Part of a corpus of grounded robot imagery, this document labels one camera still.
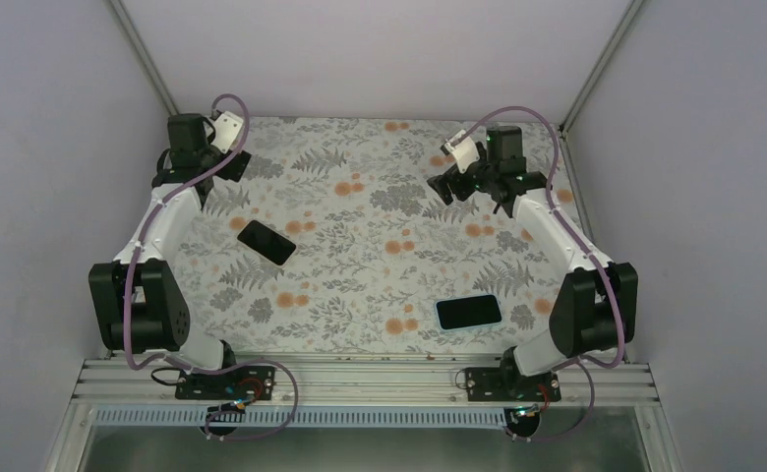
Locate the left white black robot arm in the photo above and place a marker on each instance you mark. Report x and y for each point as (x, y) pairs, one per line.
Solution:
(139, 306)

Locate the black phone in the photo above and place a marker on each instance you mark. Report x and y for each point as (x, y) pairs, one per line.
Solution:
(268, 243)

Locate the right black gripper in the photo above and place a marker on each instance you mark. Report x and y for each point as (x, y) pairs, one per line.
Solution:
(442, 189)

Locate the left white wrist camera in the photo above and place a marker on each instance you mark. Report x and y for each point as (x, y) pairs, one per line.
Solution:
(227, 127)

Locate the floral patterned table mat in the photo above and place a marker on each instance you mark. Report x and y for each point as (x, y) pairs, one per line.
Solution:
(382, 265)

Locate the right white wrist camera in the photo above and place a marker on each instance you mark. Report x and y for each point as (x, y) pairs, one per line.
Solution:
(462, 149)

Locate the slotted grey cable duct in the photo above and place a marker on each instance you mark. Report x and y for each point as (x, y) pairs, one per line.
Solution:
(305, 417)

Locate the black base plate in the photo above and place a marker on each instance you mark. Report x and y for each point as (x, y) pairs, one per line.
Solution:
(497, 384)
(249, 383)

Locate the aluminium extrusion rail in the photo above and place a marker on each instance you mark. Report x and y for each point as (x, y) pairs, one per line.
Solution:
(367, 380)

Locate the light blue phone case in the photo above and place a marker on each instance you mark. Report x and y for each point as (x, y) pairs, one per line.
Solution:
(437, 319)

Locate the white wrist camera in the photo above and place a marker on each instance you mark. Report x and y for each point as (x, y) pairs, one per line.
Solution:
(227, 127)
(462, 149)

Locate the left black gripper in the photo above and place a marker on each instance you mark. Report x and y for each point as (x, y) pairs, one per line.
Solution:
(235, 169)

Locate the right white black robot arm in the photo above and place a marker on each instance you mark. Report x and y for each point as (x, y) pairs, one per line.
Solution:
(595, 308)

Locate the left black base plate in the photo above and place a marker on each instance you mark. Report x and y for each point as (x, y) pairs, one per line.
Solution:
(249, 383)

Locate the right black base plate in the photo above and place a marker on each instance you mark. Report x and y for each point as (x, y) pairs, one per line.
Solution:
(497, 384)

